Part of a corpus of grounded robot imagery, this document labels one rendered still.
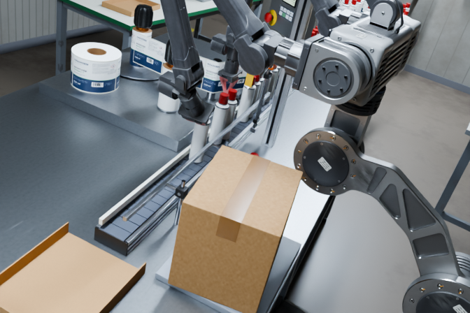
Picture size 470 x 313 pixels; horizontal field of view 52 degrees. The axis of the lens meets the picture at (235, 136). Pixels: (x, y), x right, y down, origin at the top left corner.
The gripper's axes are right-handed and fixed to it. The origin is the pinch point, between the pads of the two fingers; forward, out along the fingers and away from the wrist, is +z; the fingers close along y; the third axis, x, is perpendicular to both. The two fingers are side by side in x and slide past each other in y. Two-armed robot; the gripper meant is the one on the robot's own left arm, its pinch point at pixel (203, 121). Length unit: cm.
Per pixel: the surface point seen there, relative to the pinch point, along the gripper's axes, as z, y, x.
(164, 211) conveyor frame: -0.3, -2.7, 31.2
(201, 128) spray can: 6.0, 2.1, 0.5
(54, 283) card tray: -22, 5, 61
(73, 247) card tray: -15, 10, 52
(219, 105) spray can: 14.9, 3.9, -13.4
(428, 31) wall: 365, -36, -329
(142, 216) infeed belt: -5.9, 0.2, 35.7
